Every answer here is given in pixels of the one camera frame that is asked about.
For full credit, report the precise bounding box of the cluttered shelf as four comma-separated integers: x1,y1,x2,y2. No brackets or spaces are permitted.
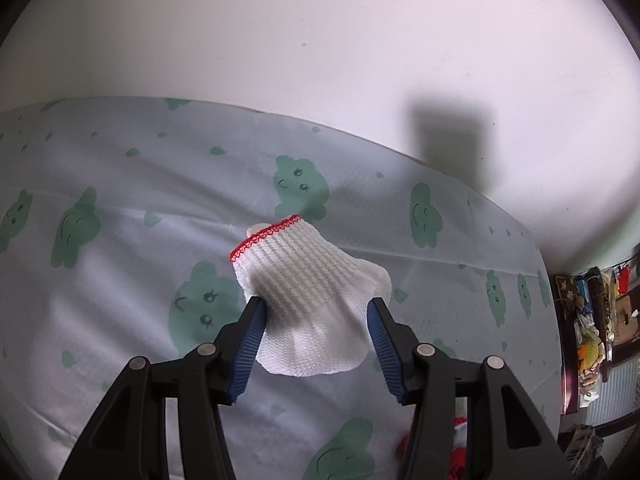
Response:
552,245,640,461

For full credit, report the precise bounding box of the red and white cloth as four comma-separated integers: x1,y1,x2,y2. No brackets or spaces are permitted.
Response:
397,415,471,480

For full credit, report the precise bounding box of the green cloud print tablecloth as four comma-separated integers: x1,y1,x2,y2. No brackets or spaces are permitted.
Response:
0,96,566,480

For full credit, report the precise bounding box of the white knit glove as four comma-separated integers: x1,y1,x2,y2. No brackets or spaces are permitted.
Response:
230,214,392,377

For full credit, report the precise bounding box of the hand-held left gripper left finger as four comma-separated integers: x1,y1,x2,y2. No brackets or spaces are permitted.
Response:
60,296,266,480

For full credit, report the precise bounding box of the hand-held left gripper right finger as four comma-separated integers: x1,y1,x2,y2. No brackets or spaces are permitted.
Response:
366,297,573,480

